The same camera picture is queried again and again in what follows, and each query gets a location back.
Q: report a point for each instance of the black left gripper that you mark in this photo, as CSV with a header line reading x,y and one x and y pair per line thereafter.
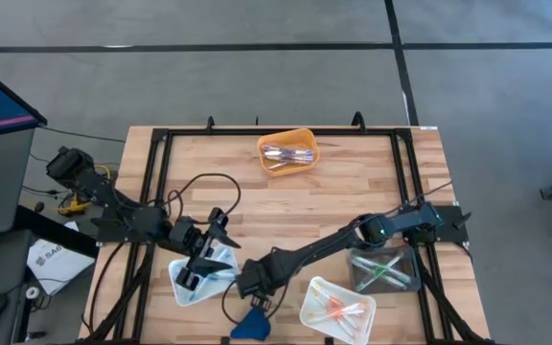
x,y
187,235

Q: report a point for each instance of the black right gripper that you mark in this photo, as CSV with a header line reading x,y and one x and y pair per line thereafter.
x,y
261,278

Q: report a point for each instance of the white plastic bin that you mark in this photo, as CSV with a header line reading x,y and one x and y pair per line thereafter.
x,y
209,292
314,326

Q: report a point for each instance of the green toothbrush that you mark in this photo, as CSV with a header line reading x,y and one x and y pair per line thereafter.
x,y
369,276
376,273
393,275
382,270

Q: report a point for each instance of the orange plastic bin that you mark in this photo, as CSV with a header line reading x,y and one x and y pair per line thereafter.
x,y
281,139

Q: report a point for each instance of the dark grey mesh bin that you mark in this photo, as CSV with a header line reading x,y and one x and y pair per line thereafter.
x,y
412,256

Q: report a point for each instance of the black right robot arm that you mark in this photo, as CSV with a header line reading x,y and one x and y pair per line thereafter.
x,y
328,244

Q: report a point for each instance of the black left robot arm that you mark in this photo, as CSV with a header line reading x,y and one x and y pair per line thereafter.
x,y
94,184

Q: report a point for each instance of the blue folded cloth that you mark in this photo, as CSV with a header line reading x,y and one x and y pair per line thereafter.
x,y
252,328

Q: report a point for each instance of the white printed paper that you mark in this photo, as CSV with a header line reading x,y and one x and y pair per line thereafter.
x,y
58,263

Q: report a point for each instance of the white tape roll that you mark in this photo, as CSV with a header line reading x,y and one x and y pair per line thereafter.
x,y
31,291

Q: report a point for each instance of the dark grey keyboard tray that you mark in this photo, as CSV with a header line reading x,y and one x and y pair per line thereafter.
x,y
3,268

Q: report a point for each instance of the black desk frame bar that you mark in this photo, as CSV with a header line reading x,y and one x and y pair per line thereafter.
x,y
55,235

